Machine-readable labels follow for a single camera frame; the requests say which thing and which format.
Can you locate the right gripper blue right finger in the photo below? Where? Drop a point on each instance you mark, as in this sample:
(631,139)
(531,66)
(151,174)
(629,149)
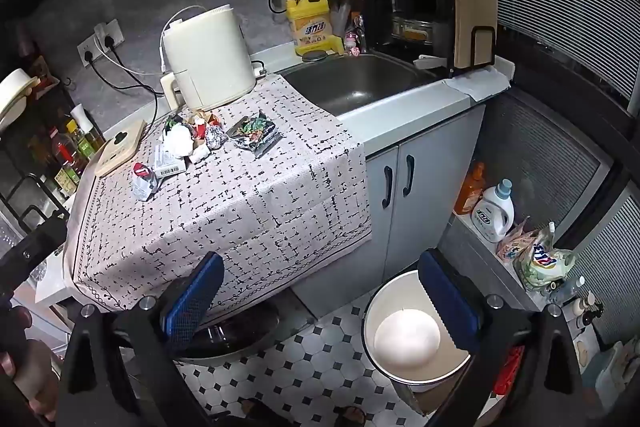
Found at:
(454,297)

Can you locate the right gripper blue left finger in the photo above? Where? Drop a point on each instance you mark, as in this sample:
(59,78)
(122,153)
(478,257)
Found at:
(189,299)

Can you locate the red wrapper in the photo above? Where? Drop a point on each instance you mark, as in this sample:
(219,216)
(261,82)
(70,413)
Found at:
(142,171)

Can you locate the white tissue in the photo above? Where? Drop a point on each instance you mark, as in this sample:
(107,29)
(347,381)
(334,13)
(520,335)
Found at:
(178,141)

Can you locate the green snack wrapper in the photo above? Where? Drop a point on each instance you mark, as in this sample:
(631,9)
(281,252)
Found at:
(257,134)

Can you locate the beige round trash bin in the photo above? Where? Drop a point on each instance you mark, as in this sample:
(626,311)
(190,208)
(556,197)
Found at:
(405,338)

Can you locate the person left hand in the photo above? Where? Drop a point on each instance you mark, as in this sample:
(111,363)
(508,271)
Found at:
(28,362)

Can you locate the red plastic bag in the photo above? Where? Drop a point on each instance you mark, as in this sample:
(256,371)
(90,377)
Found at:
(508,371)

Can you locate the washing machine door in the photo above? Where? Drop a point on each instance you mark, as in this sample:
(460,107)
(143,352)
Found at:
(258,328)

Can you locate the white green plastic bag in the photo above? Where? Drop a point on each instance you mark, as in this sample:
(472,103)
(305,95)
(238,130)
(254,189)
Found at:
(541,263)

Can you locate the white laundry detergent bottle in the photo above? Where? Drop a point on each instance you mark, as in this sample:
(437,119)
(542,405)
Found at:
(499,210)

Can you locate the grey cabinet left door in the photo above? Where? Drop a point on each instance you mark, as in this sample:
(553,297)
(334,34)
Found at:
(355,274)

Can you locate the grey cabinet door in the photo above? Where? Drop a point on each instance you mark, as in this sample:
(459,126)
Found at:
(430,170)
(355,274)

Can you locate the orange cleaner bottle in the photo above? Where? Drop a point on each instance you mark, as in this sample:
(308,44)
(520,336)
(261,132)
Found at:
(472,188)

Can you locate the yellow cap green bottle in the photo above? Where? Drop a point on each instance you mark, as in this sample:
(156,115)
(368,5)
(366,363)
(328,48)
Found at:
(82,143)

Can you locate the grey cabinet right door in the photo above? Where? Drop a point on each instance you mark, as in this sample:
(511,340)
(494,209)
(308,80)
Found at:
(430,170)

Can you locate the white top oil sprayer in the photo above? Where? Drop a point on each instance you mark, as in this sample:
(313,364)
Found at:
(88,129)

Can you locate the beige induction cooker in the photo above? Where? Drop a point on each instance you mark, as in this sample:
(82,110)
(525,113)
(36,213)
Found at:
(120,149)

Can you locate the white patterned tablecloth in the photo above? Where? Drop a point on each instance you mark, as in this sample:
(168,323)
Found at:
(273,219)

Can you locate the stainless steel sink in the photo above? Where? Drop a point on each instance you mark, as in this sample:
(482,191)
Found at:
(340,84)

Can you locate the cream air fryer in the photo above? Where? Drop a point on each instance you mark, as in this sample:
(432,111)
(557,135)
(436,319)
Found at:
(208,61)

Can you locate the wooden cutting board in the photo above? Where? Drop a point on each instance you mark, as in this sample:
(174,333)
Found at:
(475,33)

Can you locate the wall power socket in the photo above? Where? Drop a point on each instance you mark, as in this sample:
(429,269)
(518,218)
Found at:
(99,43)

